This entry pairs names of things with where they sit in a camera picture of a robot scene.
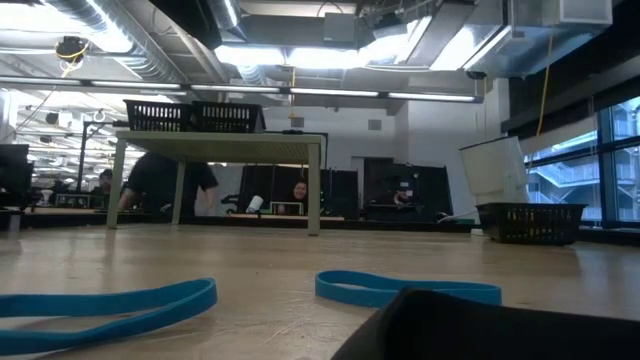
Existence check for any black slotted plastic basket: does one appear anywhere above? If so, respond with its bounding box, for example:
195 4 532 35
191 100 267 134
123 98 195 133
476 201 589 247

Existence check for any blue rubber band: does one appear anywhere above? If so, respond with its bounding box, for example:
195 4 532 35
0 277 219 358
314 269 503 310

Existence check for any long ceiling light bar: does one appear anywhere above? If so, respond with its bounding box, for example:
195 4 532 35
0 74 485 104

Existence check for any white small table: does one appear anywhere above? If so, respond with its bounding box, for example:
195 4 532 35
105 130 324 237

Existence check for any black partition panel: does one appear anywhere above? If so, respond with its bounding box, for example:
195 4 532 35
239 162 454 221

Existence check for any black binder clip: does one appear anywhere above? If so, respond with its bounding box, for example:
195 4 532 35
329 286 640 360

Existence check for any black monitor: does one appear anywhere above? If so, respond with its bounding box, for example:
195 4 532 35
0 143 34 206

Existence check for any black aluminium table frame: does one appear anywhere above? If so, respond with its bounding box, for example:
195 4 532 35
0 213 476 234

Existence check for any white lamp cable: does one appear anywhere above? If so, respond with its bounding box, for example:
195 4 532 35
436 208 482 224

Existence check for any hanging yellow cord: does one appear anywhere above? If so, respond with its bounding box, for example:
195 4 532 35
534 32 555 139

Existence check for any round silver ventilation duct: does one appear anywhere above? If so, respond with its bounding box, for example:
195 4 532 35
44 0 191 84

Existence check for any hanging yellow cable reel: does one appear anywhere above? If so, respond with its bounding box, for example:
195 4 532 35
53 34 91 64

